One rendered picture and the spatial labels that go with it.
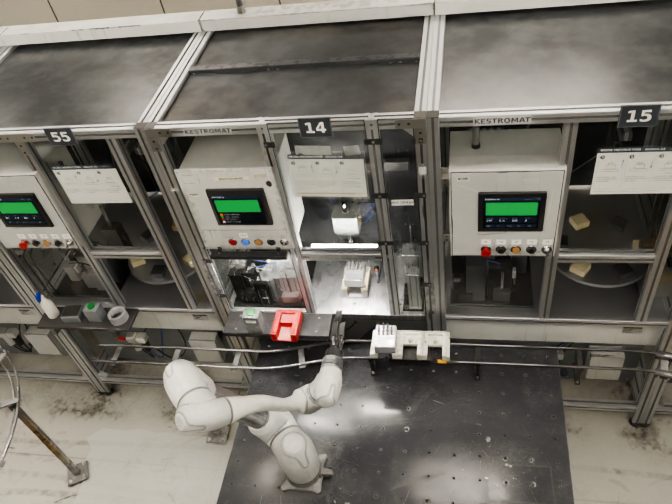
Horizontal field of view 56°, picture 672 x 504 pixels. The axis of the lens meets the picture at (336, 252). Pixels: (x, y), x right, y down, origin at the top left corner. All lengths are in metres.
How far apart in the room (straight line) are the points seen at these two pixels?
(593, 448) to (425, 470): 1.20
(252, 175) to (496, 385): 1.50
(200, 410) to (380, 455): 0.98
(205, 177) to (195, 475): 1.91
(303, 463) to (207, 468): 1.24
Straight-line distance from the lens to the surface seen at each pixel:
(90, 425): 4.36
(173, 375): 2.40
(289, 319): 3.08
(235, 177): 2.58
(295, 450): 2.70
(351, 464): 2.93
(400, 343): 3.00
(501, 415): 3.02
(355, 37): 2.91
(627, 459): 3.79
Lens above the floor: 3.29
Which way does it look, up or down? 45 degrees down
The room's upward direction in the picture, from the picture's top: 12 degrees counter-clockwise
